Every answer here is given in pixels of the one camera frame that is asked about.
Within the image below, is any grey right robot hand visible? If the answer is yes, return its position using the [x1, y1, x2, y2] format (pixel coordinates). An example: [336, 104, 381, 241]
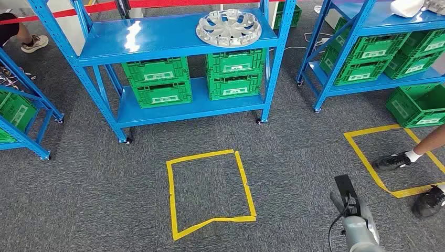
[329, 191, 348, 217]

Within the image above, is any silver plastic hubcap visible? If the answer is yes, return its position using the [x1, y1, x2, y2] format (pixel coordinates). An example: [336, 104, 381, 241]
[425, 0, 445, 15]
[195, 8, 262, 48]

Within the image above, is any blue metal shelf rack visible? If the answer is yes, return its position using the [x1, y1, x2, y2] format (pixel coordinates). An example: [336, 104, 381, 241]
[0, 47, 65, 161]
[296, 0, 445, 114]
[27, 0, 297, 144]

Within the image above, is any yellow floor tape square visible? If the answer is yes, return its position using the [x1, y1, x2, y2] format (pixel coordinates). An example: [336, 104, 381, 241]
[343, 124, 445, 199]
[166, 149, 257, 242]

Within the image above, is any white table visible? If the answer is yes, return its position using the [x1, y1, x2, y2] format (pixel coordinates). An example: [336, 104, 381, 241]
[326, 8, 343, 30]

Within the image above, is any white mirror cover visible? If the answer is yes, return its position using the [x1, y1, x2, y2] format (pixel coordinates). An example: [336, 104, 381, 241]
[390, 0, 426, 18]

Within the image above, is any white furniture panel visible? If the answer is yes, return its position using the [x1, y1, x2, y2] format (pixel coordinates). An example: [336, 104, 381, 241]
[45, 0, 87, 56]

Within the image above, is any red barrier belt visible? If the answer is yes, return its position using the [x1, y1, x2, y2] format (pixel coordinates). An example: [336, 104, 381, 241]
[0, 0, 289, 26]

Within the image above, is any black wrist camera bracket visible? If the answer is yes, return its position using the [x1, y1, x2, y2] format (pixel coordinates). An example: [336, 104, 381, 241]
[334, 174, 361, 216]

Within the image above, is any white floor cable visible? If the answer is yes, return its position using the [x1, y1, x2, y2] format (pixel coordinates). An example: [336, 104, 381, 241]
[269, 31, 333, 53]

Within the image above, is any black stanchion post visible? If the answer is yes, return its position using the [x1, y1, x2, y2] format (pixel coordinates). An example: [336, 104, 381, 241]
[114, 0, 132, 20]

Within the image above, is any tangled cable bundle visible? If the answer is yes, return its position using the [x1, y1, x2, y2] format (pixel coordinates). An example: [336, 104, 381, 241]
[0, 66, 37, 92]

